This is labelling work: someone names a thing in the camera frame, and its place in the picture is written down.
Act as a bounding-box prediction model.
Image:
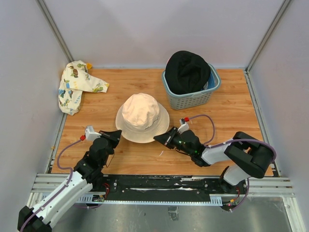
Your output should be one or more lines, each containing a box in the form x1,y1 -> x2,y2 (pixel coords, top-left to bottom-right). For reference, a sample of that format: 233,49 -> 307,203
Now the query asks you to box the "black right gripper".
154,126 -> 193,156

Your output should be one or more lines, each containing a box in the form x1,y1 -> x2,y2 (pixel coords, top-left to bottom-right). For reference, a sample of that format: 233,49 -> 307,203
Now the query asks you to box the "blue hat in basket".
203,72 -> 215,90

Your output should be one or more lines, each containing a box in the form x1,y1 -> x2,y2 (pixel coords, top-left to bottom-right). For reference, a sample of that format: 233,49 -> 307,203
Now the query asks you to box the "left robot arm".
17,130 -> 122,232

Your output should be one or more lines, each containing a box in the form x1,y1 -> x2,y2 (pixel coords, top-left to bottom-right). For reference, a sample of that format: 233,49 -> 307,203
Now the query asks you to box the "grey plastic basket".
161,64 -> 222,110

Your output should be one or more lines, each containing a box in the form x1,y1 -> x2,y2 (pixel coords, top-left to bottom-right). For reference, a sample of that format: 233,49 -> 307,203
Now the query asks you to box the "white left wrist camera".
80,126 -> 101,141

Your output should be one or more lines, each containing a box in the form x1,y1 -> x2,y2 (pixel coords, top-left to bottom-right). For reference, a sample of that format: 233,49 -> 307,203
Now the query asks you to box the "beige bucket hat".
115,93 -> 169,144

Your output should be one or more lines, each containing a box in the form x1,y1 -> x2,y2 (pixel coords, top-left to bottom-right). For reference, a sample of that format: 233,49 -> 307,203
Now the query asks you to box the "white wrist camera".
178,117 -> 190,134
80,126 -> 101,141

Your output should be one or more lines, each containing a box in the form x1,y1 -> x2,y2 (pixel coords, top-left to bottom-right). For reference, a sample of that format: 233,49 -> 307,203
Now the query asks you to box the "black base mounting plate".
96,174 -> 246,203

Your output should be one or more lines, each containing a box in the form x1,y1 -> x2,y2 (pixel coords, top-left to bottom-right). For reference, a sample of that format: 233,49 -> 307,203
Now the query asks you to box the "cartoon print cloth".
58,60 -> 110,116

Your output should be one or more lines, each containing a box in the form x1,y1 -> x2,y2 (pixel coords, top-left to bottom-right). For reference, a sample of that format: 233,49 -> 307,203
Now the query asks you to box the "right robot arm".
154,127 -> 277,193

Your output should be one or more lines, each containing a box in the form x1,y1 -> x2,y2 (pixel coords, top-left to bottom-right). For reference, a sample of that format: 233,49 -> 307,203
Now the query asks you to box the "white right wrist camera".
178,117 -> 190,134

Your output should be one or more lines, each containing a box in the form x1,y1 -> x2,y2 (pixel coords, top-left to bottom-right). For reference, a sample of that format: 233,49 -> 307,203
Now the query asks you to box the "small yellow object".
86,63 -> 92,70

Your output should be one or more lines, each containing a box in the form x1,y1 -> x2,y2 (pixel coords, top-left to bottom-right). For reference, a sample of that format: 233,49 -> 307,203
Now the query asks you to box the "black pink-lined hat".
165,51 -> 211,95

